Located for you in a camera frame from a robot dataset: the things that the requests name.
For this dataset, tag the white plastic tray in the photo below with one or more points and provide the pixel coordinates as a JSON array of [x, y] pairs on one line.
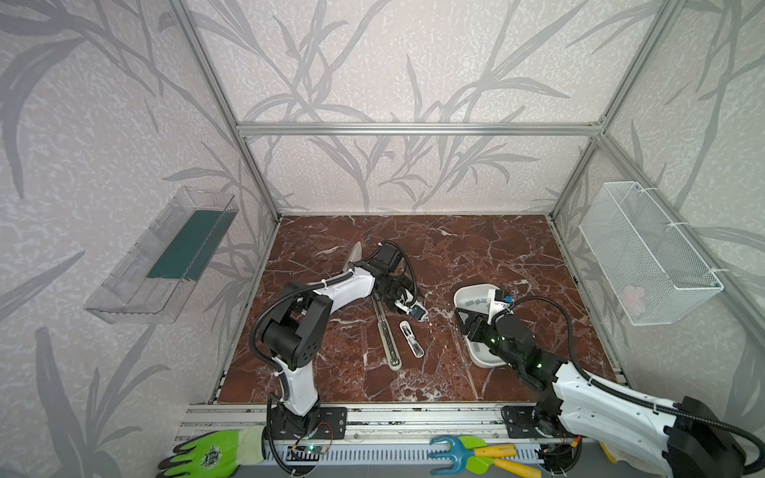
[[472, 312]]

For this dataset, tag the white wire mesh basket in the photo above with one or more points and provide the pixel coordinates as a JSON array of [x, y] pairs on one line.
[[655, 272]]

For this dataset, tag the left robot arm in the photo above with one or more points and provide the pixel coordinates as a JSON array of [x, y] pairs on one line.
[[289, 333]]

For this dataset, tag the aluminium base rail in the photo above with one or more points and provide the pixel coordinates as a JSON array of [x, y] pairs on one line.
[[399, 433]]

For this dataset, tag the green work glove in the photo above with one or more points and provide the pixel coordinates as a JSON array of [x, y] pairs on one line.
[[215, 454]]

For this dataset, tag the teal toy garden rake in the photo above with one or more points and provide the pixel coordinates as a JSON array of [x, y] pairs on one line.
[[455, 453]]

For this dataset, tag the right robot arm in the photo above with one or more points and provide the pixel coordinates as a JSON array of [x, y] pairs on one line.
[[675, 439]]

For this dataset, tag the small white cylinder piece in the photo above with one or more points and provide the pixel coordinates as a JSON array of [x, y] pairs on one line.
[[413, 343]]

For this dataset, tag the green toy garden shovel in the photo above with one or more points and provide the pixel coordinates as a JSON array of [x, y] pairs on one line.
[[502, 461]]

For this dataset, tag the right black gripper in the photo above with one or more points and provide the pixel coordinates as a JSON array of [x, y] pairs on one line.
[[475, 326]]

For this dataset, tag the metal garden trowel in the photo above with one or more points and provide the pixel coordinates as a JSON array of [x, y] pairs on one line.
[[354, 256]]

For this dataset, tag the clear acrylic wall shelf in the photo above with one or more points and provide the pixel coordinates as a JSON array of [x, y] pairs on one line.
[[153, 282]]

